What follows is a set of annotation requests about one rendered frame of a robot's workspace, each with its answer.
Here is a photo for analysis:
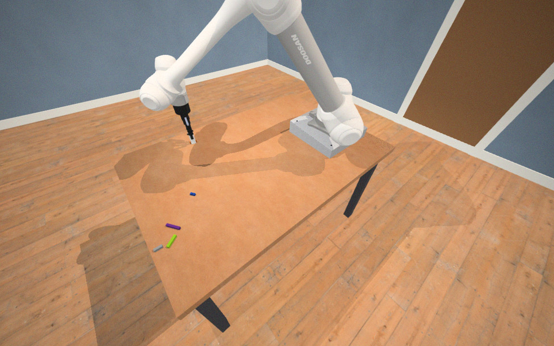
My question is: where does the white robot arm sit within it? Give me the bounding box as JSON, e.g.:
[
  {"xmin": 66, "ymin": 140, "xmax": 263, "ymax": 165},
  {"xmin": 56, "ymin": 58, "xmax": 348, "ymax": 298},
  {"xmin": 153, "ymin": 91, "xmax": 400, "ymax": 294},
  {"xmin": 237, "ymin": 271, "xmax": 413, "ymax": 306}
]
[{"xmin": 139, "ymin": 0, "xmax": 364, "ymax": 146}]

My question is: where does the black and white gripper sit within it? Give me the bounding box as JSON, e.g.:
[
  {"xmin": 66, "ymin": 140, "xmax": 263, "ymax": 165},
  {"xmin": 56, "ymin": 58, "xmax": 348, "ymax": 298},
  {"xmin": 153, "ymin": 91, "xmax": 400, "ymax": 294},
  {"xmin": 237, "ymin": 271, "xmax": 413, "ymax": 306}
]
[{"xmin": 173, "ymin": 103, "xmax": 196, "ymax": 144}]

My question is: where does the lime green rod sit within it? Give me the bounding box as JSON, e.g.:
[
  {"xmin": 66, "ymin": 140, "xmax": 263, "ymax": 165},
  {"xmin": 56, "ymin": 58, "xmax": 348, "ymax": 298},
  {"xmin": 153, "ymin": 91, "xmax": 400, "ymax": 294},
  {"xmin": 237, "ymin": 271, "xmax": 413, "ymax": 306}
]
[{"xmin": 166, "ymin": 235, "xmax": 177, "ymax": 248}]

